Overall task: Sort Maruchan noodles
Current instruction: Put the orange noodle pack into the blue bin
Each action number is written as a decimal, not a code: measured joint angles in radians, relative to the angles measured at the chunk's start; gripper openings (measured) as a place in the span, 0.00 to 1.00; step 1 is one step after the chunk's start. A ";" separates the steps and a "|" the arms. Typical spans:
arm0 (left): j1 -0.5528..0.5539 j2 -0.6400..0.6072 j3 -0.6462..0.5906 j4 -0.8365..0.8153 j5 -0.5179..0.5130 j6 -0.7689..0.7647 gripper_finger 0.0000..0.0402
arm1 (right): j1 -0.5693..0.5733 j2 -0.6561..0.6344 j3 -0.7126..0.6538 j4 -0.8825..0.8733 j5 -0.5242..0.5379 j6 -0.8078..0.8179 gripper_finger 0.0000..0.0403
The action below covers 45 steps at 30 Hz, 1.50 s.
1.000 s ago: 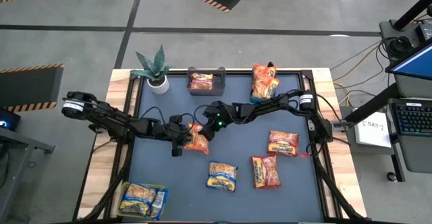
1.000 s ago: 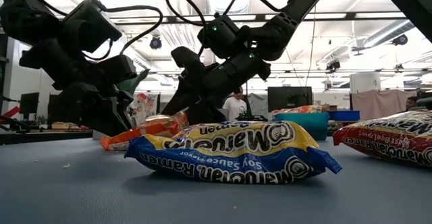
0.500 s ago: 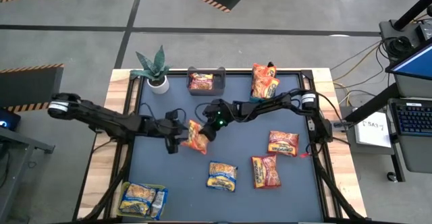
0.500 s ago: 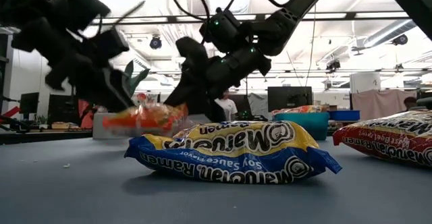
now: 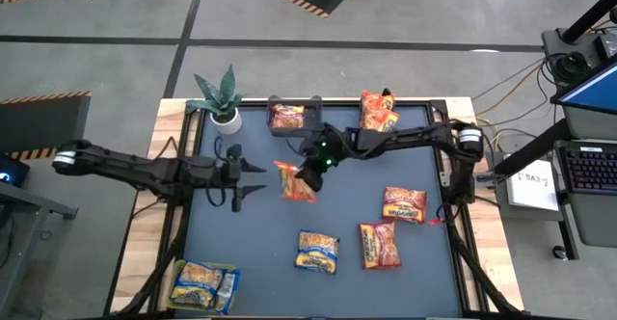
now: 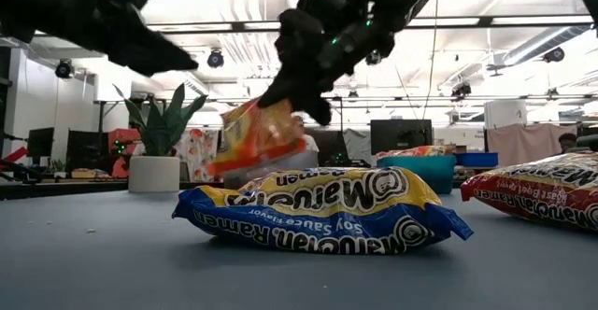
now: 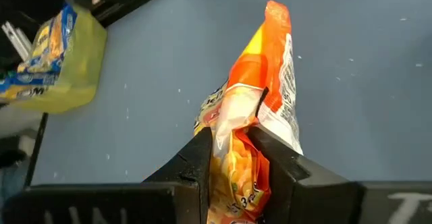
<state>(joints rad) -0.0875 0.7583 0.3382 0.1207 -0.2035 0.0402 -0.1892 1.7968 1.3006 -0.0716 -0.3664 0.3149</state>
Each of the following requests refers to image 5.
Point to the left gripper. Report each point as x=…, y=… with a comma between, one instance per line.
x=224, y=178

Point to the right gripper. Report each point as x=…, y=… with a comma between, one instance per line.
x=325, y=151

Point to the orange Maruchan ramen packet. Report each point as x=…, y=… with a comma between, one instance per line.
x=289, y=185
x=377, y=100
x=381, y=120

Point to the red Maruchan ramen packet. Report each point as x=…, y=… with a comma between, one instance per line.
x=287, y=116
x=405, y=204
x=379, y=245

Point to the blue Maruchan ramen packet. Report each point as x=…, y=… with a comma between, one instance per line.
x=316, y=251
x=227, y=291
x=195, y=284

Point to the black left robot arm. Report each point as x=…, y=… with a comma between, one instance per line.
x=144, y=170

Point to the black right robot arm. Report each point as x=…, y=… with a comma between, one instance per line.
x=410, y=137

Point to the snake plant in white pot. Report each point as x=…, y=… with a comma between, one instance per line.
x=226, y=123

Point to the grey translucent plastic bin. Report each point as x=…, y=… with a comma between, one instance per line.
x=313, y=117

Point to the blue-grey table mat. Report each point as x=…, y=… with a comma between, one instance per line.
x=270, y=243

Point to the small black clamp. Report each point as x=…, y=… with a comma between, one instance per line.
x=385, y=92

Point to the small red tag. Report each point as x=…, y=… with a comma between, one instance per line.
x=441, y=222

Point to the yellow-green plastic bin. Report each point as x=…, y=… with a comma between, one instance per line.
x=170, y=303

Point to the grey side desk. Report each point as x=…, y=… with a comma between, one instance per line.
x=29, y=202

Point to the black device blue light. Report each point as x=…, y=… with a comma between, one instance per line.
x=14, y=170

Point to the grey box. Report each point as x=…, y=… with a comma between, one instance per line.
x=530, y=216

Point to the white paper sheet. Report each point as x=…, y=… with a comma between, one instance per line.
x=535, y=194

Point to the grey stand base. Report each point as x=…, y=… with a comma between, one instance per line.
x=554, y=45

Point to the black backlit keyboard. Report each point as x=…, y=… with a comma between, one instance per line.
x=590, y=168

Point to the grey computer cart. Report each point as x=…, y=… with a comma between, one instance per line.
x=598, y=223

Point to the computer monitor blue screen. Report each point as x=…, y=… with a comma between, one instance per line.
x=593, y=91

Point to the black stand pole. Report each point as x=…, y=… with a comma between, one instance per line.
x=590, y=16

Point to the black aluminium table frame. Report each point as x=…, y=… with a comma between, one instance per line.
x=342, y=102

